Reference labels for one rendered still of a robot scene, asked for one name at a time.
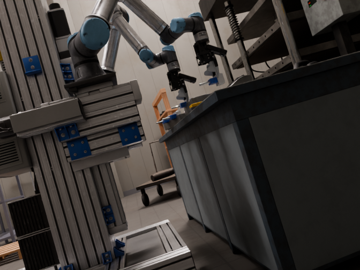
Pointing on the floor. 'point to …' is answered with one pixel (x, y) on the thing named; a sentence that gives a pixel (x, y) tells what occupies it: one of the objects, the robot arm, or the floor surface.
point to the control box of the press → (332, 20)
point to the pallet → (9, 250)
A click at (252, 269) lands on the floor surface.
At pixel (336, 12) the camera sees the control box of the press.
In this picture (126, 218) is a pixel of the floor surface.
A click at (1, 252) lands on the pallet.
